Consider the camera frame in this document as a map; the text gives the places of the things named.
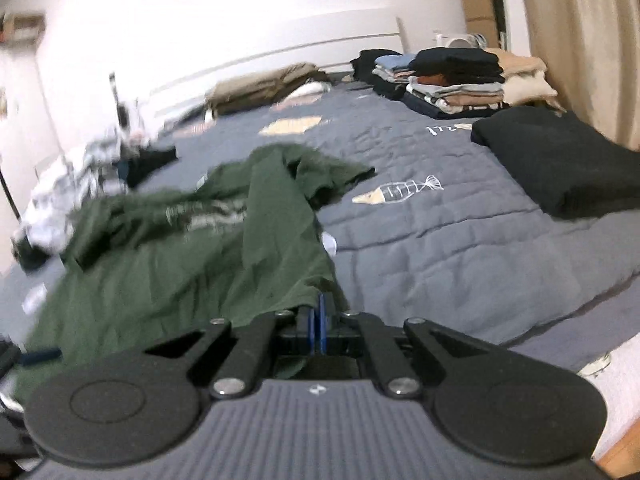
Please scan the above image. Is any white fan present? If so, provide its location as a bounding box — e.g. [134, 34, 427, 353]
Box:
[432, 32, 488, 52]

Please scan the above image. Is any white headboard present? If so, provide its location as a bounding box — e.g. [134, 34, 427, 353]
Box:
[110, 7, 406, 126]

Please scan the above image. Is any white pillow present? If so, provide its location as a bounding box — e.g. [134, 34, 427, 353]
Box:
[285, 82, 333, 102]

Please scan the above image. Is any black clothes pile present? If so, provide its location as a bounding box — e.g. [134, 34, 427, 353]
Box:
[350, 49, 403, 86]

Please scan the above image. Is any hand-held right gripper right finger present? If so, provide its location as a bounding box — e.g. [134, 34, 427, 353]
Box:
[318, 293, 496, 401]

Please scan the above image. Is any white printed bed sheet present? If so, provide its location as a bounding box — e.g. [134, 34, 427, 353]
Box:
[575, 330, 640, 461]

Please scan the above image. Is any green t-shirt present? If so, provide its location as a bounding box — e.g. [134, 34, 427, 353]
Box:
[10, 144, 377, 401]

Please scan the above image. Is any white wardrobe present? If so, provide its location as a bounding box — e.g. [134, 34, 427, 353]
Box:
[0, 42, 63, 271]

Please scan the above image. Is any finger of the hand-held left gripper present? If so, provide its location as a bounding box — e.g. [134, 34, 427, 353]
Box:
[20, 347, 62, 367]

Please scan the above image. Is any grey quilted bedspread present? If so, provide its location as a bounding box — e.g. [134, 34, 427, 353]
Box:
[0, 80, 640, 376]

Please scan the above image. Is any grey clothes pile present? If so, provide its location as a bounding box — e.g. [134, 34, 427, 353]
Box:
[12, 130, 136, 257]

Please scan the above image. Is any clothes stack with blue top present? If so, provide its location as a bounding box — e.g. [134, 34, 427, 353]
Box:
[372, 54, 417, 98]

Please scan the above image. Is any black crumpled garment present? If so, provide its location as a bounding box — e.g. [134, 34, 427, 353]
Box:
[117, 145, 178, 188]

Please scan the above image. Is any khaki folded blanket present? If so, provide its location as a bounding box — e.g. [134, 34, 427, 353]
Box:
[205, 62, 331, 116]

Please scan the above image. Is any black folded garment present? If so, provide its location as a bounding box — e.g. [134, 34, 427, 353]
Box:
[470, 106, 640, 219]

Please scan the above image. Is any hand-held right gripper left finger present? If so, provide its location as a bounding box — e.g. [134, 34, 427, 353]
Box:
[144, 305, 317, 401]

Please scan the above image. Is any clothes stack with black top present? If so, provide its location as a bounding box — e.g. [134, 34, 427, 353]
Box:
[402, 47, 511, 114]

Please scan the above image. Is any wooden shelf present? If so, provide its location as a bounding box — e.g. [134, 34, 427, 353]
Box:
[0, 10, 46, 45]

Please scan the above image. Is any beige curtain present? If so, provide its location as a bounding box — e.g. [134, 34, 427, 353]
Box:
[515, 0, 640, 152]

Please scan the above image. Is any beige sweater pile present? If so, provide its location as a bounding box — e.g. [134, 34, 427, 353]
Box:
[482, 48, 567, 112]

